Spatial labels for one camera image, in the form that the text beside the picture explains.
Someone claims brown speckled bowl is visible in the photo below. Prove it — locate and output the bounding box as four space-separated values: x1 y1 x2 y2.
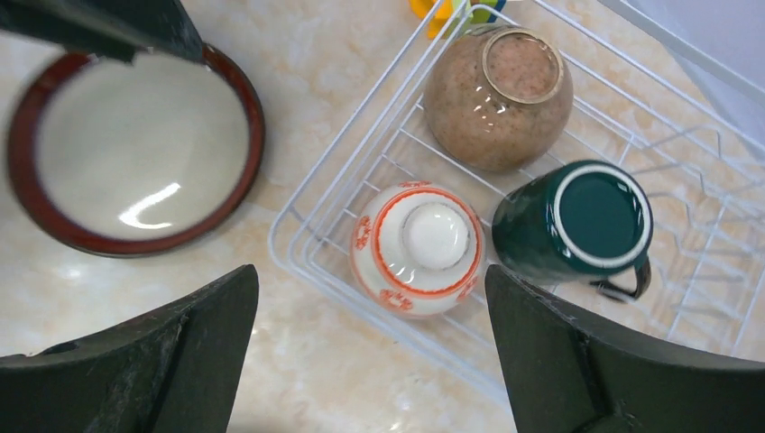
422 23 574 172

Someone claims dark green mug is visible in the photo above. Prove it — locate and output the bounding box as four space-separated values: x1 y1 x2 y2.
491 160 654 302

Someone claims red rimmed round plate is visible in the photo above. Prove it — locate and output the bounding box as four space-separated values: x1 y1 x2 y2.
5 45 266 257

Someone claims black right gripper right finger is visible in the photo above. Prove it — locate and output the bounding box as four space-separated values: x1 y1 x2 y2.
484 265 764 432

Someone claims orange patterned bowl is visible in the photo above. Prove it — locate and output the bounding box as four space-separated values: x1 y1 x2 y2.
348 180 487 318

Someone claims striped toy block stack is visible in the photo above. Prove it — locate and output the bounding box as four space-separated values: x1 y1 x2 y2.
409 0 507 40

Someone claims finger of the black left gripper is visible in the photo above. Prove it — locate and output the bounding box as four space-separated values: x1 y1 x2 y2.
1 0 205 63

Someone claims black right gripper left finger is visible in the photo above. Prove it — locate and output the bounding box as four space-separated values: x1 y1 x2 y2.
1 264 259 432

